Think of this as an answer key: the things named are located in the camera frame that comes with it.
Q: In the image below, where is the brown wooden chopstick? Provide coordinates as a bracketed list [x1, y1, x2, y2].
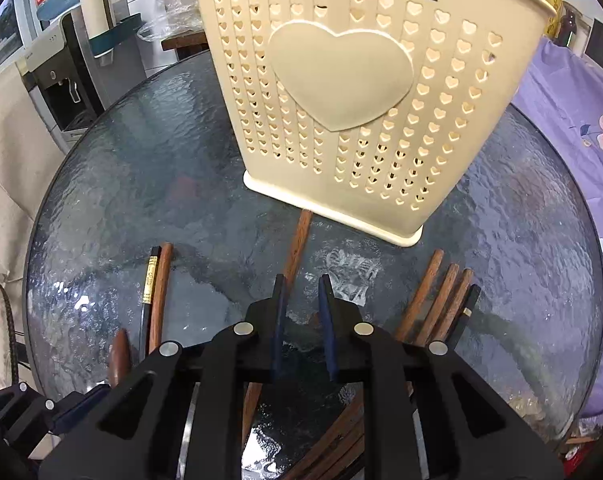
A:
[415, 263, 460, 347]
[395, 249, 445, 341]
[242, 209, 312, 445]
[148, 243, 173, 353]
[433, 268, 474, 341]

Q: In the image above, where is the black gold-banded chopstick left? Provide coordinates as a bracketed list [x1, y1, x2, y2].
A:
[138, 246, 161, 361]

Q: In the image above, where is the black chopstick right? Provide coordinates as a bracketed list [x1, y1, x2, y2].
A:
[446, 284, 481, 350]

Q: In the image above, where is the cream plastic utensil holder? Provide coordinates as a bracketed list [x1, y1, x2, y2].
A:
[198, 0, 555, 247]

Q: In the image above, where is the wooden side table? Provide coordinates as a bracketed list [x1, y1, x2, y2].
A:
[161, 32, 209, 61]

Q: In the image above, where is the white water dispenser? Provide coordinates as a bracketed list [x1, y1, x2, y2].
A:
[22, 0, 146, 153]

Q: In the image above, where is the purple floral cloth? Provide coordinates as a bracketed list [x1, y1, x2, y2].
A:
[513, 38, 603, 420]

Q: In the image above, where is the dark wooden spoon handle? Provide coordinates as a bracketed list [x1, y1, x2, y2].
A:
[108, 328, 132, 388]

